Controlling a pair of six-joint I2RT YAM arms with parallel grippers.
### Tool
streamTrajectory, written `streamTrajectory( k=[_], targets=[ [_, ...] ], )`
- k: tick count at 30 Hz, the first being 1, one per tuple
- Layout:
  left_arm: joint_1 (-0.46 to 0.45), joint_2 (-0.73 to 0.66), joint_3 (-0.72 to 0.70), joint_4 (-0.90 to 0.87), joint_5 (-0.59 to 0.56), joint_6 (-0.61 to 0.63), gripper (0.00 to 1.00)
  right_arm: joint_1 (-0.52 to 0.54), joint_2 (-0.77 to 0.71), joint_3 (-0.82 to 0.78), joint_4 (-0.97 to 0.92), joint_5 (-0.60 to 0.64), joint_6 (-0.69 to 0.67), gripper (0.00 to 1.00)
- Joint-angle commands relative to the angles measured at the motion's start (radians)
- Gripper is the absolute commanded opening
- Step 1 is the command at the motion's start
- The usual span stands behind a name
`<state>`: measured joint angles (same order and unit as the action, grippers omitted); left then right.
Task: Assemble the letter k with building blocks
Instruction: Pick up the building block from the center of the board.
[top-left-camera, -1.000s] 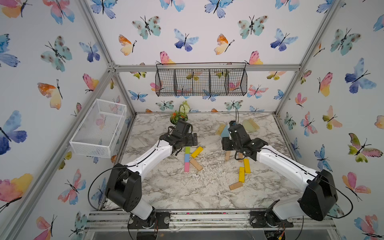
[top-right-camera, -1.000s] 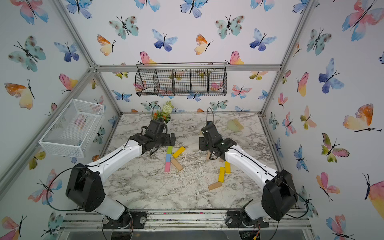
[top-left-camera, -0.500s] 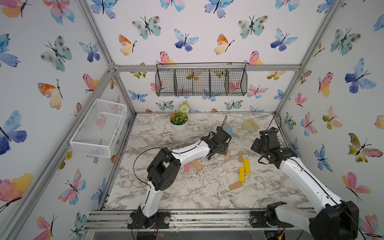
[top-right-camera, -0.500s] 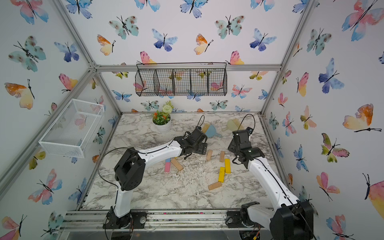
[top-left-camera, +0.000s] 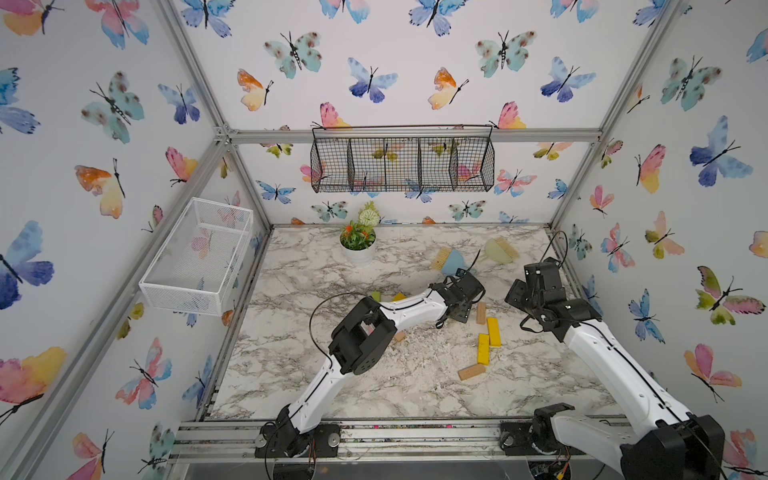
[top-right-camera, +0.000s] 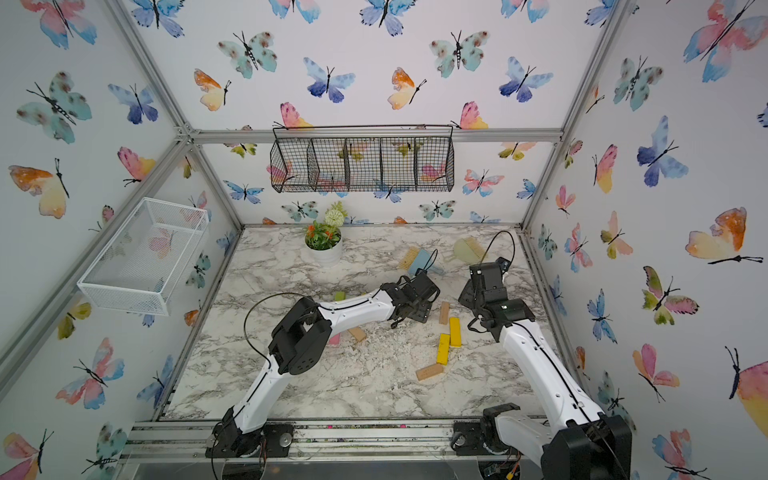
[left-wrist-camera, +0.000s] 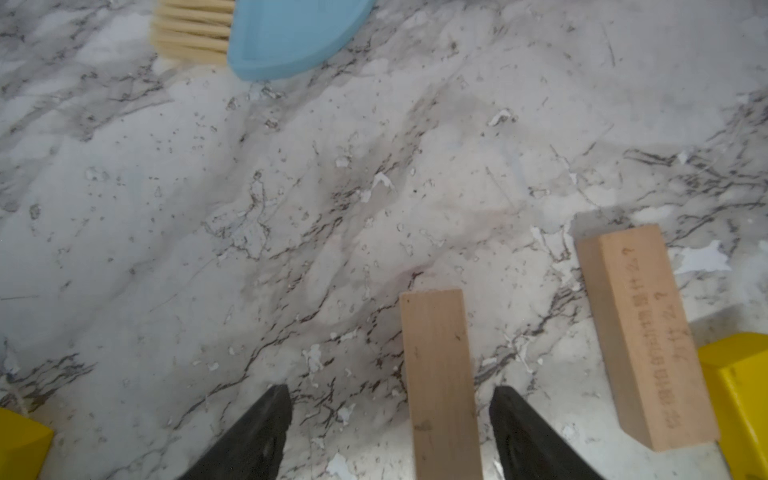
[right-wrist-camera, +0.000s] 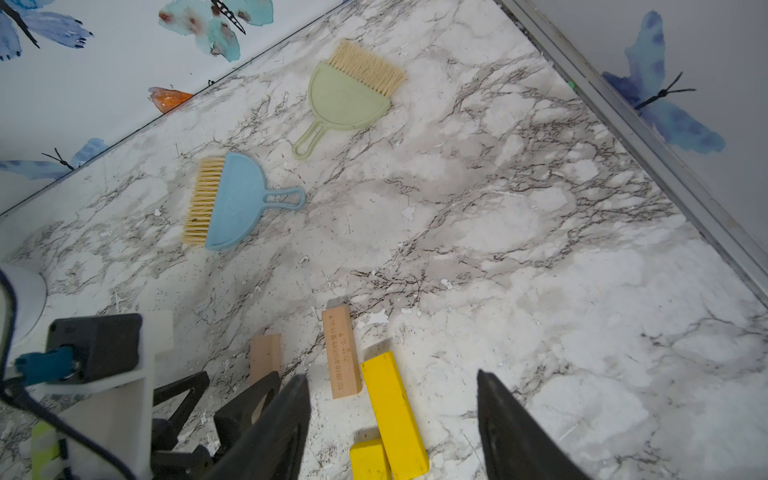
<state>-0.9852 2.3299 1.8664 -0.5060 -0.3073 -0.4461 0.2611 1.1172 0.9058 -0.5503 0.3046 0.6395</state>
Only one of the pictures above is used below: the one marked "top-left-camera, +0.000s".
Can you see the white mesh wall basket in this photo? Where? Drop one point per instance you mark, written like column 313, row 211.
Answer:
column 195, row 268

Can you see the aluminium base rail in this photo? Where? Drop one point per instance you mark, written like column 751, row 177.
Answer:
column 369, row 440

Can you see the black wire wall basket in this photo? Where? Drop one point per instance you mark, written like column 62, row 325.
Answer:
column 429, row 158

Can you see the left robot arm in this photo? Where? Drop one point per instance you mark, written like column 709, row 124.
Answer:
column 357, row 344

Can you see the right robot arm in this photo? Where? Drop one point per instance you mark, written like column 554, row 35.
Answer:
column 664, row 439

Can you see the white potted artificial plant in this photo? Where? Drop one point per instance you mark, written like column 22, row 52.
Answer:
column 358, row 239

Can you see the natural wood block bottom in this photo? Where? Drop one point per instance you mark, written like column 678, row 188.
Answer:
column 471, row 372

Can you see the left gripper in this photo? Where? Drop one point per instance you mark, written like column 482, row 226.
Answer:
column 464, row 313

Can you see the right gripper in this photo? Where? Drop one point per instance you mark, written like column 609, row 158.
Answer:
column 517, row 290

